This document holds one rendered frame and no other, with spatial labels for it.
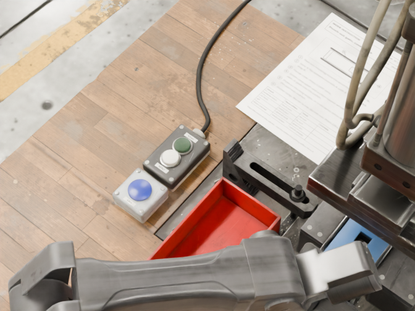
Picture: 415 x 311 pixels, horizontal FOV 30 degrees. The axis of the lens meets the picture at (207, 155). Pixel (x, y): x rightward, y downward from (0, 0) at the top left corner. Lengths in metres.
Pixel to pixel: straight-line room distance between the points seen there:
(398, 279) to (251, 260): 0.41
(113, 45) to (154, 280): 1.95
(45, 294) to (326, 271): 0.30
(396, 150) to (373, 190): 0.11
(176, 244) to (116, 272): 0.49
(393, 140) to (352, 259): 0.15
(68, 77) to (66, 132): 1.22
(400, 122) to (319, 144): 0.51
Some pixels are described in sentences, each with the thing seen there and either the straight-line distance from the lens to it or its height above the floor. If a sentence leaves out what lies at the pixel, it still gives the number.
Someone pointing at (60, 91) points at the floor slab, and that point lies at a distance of 2.60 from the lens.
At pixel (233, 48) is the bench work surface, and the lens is 1.50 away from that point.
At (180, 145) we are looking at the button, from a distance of 1.33.
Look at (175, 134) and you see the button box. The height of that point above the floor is 0.93.
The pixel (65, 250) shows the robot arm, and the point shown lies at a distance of 0.79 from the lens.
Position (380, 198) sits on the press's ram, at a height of 1.18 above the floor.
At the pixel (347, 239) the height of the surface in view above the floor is 0.99.
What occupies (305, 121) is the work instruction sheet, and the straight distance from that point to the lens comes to 1.41.
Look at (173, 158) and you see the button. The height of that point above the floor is 0.94.
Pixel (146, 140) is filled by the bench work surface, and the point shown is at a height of 0.90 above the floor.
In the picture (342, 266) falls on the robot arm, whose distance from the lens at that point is 0.87.
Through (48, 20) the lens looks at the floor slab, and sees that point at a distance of 2.80.
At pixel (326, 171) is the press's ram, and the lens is 1.08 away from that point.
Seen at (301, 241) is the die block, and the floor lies 0.94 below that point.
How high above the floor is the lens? 2.06
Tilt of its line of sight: 59 degrees down
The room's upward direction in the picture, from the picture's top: 1 degrees counter-clockwise
